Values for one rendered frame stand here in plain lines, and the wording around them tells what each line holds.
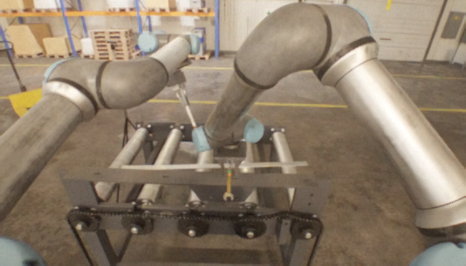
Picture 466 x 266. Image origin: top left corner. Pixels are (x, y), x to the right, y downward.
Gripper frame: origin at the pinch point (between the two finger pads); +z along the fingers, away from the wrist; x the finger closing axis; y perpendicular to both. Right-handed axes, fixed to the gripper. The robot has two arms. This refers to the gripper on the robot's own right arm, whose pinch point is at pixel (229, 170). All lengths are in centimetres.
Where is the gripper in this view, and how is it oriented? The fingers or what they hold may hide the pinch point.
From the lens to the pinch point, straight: 97.1
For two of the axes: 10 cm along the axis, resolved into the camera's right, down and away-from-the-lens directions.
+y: -0.1, 4.6, -8.9
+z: -0.3, 8.9, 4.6
